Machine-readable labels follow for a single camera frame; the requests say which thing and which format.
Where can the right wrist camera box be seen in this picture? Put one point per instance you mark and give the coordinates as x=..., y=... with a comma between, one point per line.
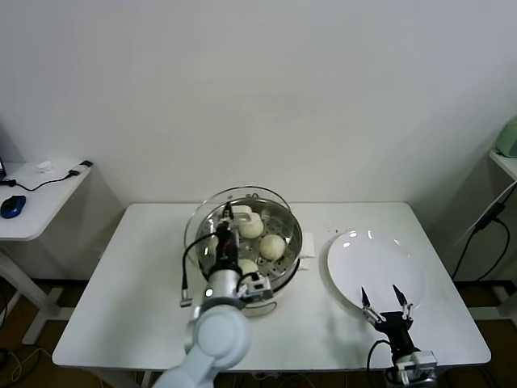
x=420, y=359

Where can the black laptop screen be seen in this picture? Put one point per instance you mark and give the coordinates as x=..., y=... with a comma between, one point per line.
x=1, y=169

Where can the small white desk object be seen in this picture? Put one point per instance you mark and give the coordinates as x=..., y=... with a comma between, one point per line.
x=43, y=166

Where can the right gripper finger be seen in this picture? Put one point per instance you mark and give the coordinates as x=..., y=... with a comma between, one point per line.
x=404, y=309
x=369, y=309

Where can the blue computer mouse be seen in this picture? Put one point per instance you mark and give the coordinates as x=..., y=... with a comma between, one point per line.
x=12, y=206

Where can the pale green appliance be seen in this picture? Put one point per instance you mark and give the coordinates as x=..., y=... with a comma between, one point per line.
x=509, y=139

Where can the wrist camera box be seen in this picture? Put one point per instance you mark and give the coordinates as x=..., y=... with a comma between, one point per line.
x=256, y=287
x=420, y=359

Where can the white side desk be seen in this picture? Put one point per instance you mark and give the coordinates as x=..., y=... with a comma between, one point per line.
x=40, y=210

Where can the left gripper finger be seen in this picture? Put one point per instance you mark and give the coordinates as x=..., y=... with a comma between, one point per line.
x=229, y=211
x=225, y=224

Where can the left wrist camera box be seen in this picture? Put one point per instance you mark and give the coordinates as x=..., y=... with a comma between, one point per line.
x=256, y=287

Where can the black silver usb adapter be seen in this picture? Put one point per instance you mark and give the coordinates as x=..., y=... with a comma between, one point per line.
x=78, y=167

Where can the white steamed baozi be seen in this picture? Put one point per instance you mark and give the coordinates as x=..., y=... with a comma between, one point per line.
x=248, y=266
x=211, y=245
x=272, y=246
x=252, y=231

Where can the white round plate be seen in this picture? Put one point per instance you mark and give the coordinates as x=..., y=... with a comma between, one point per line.
x=375, y=262

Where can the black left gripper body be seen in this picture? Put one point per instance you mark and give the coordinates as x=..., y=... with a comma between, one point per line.
x=227, y=248

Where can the black power adapter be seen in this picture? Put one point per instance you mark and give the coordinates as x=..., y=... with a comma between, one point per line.
x=489, y=216

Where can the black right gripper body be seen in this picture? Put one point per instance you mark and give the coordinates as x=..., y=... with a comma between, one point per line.
x=398, y=329

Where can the steel perforated steamer basket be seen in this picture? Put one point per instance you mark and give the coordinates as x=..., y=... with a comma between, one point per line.
x=292, y=238

